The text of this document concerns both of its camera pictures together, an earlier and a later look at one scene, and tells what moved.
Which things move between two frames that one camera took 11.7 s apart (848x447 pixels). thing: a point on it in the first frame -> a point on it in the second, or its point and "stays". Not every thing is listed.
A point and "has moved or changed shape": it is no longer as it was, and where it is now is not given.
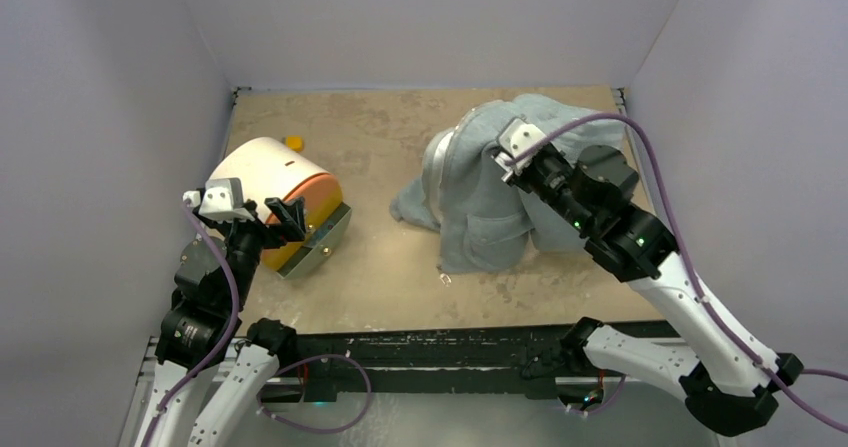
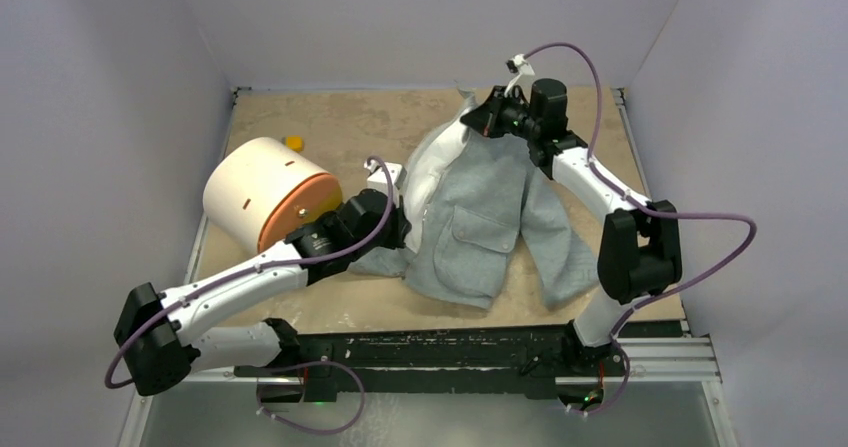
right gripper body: (551, 181) -> (513, 118)
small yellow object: (295, 143) stays
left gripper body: (246, 239) -> (391, 235)
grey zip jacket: (485, 224) has moved or changed shape
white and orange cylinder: (273, 168) stays
